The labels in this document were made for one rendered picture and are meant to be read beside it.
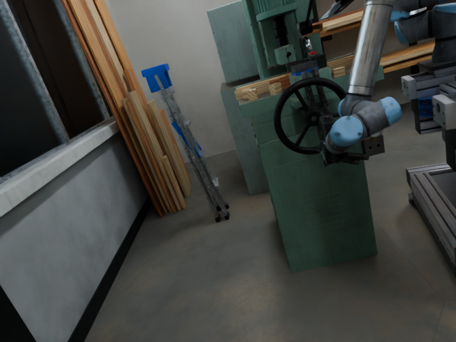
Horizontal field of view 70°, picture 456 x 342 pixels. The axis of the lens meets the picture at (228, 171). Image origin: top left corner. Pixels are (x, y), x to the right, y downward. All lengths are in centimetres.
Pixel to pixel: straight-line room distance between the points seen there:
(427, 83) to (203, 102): 268
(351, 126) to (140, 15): 335
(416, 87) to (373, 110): 82
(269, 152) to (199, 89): 255
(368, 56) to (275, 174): 67
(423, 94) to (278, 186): 79
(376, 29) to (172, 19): 308
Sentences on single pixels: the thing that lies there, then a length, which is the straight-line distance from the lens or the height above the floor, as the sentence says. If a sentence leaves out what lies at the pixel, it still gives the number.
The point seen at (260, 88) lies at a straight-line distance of 156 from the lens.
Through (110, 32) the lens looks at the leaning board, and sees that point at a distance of 327.
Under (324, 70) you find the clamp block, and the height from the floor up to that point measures 95.
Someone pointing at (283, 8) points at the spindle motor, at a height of 121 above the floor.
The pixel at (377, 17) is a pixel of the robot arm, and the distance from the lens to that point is 108.
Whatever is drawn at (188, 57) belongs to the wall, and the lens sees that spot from 391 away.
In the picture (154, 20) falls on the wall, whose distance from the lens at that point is 398.
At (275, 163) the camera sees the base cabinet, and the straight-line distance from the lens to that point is 148.
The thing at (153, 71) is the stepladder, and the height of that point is 113.
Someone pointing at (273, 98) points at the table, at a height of 89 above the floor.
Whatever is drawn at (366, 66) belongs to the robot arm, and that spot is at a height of 97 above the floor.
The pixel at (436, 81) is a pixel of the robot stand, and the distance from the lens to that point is 178.
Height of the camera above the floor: 112
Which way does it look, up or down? 19 degrees down
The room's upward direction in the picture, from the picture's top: 17 degrees counter-clockwise
